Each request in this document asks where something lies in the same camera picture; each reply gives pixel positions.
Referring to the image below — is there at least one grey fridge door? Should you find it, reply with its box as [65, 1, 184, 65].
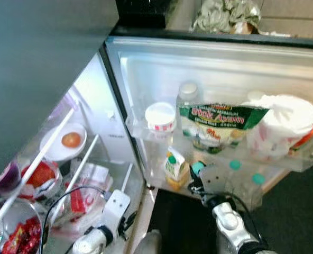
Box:
[105, 26, 313, 212]

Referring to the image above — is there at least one small juice carton green cap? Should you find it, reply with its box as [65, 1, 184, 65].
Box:
[164, 147, 190, 191]

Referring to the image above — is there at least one plastic bag with red box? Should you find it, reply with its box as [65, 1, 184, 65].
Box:
[51, 163, 115, 233]

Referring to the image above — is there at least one green and white stock packet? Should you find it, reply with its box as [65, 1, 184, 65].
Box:
[179, 102, 270, 155]

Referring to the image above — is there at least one white cup with red checks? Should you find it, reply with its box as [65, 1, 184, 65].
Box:
[145, 102, 177, 133]

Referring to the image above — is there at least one clear bottle with white cap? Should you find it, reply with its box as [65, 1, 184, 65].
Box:
[176, 81, 202, 120]

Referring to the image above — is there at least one wrapped red and white bowl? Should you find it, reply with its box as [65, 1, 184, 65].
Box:
[22, 160, 62, 199]

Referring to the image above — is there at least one red tomato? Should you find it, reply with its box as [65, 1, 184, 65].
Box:
[61, 132, 83, 149]

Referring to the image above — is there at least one metal bowl with red packets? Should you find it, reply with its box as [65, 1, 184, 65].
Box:
[0, 198, 46, 254]

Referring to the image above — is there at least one white plastic-wrapped red bucket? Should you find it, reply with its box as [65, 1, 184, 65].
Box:
[243, 94, 313, 161]

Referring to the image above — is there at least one orange drink bottle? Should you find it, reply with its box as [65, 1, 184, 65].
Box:
[290, 127, 313, 157]

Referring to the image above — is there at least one purple cup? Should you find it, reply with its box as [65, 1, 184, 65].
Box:
[0, 161, 22, 194]

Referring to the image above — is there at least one translucent purple jug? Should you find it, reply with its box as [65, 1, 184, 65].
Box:
[48, 93, 78, 122]

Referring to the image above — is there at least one grey-green crumpled bag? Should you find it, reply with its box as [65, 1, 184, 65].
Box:
[192, 0, 262, 35]

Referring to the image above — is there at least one kitchen cabinet with black counter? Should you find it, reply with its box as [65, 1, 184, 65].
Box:
[116, 0, 313, 40]

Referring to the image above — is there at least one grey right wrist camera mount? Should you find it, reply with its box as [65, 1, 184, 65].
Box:
[201, 164, 231, 195]

